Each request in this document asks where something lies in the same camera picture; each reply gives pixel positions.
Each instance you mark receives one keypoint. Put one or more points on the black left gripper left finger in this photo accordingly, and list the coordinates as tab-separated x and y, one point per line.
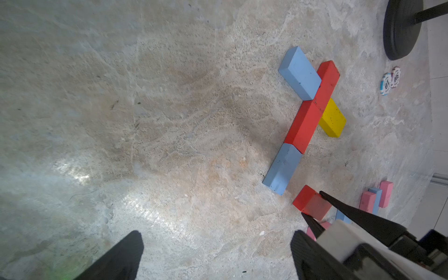
121	262

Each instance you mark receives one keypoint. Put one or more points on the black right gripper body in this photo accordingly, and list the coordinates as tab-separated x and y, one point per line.
430	252

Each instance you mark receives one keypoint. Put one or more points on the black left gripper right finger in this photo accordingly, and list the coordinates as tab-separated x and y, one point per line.
312	262

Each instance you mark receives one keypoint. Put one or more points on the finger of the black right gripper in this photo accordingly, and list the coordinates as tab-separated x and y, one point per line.
315	229
387	232

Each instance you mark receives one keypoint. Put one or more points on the light blue block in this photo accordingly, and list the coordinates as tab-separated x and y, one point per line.
282	168
378	193
342	217
300	75

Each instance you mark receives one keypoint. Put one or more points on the yellow block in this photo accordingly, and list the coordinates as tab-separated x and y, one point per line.
332	120

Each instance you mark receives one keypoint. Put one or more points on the red stem block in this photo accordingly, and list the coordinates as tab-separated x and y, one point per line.
329	75

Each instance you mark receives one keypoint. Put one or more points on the pink block far right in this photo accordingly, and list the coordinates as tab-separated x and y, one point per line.
387	189

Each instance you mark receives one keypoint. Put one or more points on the pink block upper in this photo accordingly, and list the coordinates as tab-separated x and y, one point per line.
367	201

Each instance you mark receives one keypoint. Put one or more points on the blue 10 poker chip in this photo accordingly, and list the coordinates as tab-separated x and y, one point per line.
386	84

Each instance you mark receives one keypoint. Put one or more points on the purple 500 poker chip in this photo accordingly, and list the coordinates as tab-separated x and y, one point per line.
396	75

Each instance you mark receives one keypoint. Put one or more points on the black microphone stand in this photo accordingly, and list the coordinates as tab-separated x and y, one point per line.
402	25

